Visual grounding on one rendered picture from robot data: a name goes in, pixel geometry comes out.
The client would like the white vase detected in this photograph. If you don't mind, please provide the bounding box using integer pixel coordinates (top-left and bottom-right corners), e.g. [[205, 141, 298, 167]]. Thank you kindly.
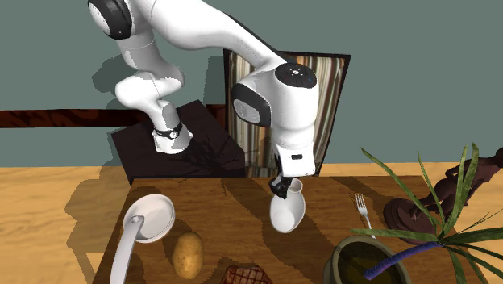
[[269, 177, 306, 234]]

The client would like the dark robot stand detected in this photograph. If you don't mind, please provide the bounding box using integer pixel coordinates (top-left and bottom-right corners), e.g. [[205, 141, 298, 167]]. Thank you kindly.
[[110, 99, 247, 186]]

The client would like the silver fork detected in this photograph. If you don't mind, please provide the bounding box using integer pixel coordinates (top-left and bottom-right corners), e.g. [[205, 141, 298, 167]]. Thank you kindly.
[[355, 193, 376, 240]]

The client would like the grilled steak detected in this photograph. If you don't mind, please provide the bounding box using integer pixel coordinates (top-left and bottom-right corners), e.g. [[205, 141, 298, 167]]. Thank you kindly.
[[219, 264, 274, 284]]

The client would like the potted plant with purple stem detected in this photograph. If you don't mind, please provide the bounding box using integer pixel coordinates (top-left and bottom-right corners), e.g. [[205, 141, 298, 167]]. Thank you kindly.
[[322, 142, 503, 284]]

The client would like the striped chair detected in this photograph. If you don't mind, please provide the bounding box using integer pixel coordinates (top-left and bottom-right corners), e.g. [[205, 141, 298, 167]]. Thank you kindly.
[[222, 48, 352, 178]]

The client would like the brown potato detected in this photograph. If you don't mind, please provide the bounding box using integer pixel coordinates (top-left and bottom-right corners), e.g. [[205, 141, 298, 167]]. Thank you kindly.
[[171, 231, 205, 280]]

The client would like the dark brown figure statue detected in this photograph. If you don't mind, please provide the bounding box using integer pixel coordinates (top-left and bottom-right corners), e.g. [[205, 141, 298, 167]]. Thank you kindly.
[[382, 147, 503, 235]]

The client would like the white ladle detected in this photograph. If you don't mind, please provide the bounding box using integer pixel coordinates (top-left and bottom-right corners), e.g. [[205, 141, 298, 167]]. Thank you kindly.
[[109, 193, 177, 284]]

